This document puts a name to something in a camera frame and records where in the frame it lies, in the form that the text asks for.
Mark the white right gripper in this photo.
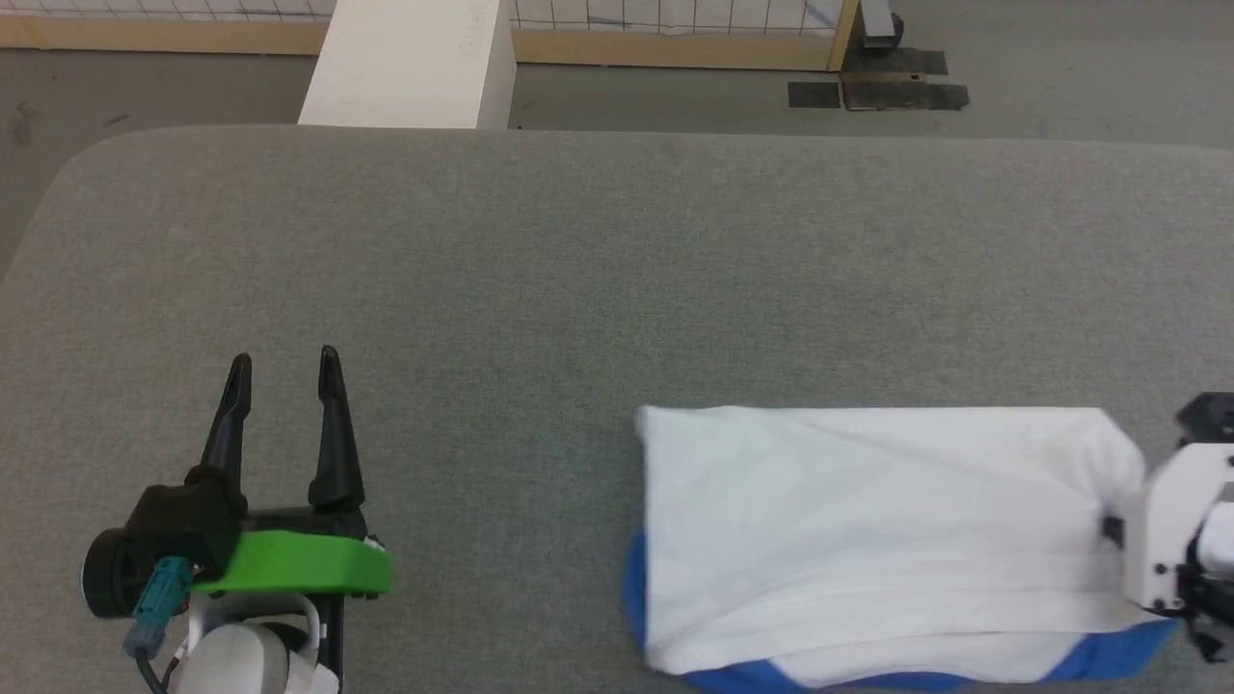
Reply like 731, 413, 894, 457
1101, 442, 1234, 619

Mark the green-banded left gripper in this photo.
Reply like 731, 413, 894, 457
190, 345, 394, 694

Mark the blue and white garment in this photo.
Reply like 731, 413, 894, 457
621, 404, 1183, 694

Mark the grey fabric covered surface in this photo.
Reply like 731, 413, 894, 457
0, 123, 1234, 694

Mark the white square pillar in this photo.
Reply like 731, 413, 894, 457
296, 0, 518, 130

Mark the wooden framed mesh partition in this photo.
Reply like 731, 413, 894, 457
0, 0, 862, 73

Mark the black caster wheel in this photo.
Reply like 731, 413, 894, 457
860, 0, 906, 50

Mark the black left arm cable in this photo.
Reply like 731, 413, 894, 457
122, 556, 195, 694

